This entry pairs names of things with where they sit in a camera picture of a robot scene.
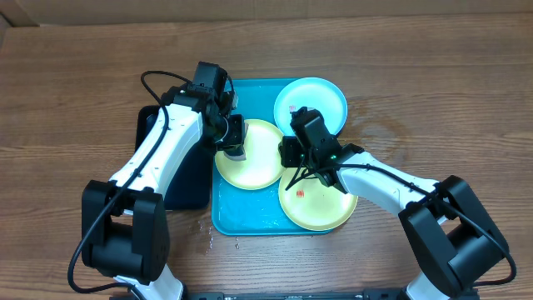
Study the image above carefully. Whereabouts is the green plate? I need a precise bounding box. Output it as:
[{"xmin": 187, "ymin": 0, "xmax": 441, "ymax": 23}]
[
  {"xmin": 278, "ymin": 167, "xmax": 358, "ymax": 231},
  {"xmin": 214, "ymin": 119, "xmax": 285, "ymax": 190}
]

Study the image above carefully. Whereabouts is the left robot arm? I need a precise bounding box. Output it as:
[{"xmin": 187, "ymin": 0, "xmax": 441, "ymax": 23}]
[{"xmin": 67, "ymin": 62, "xmax": 247, "ymax": 299}]

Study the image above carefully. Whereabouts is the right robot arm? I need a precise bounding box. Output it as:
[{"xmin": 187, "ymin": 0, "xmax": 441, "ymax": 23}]
[{"xmin": 279, "ymin": 107, "xmax": 517, "ymax": 299}]

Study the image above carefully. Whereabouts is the black plastic tray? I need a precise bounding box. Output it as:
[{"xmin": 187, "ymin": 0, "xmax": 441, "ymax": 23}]
[{"xmin": 135, "ymin": 105, "xmax": 213, "ymax": 211}]

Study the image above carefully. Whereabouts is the teal plastic tray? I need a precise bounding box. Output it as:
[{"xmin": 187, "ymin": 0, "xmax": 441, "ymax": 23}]
[{"xmin": 212, "ymin": 78, "xmax": 331, "ymax": 236}]

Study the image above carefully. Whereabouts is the light blue plate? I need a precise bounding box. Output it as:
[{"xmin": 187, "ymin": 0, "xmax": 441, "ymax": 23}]
[{"xmin": 273, "ymin": 77, "xmax": 348, "ymax": 136}]

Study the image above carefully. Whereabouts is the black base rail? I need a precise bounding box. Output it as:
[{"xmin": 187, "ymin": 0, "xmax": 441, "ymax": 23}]
[{"xmin": 108, "ymin": 287, "xmax": 481, "ymax": 300}]

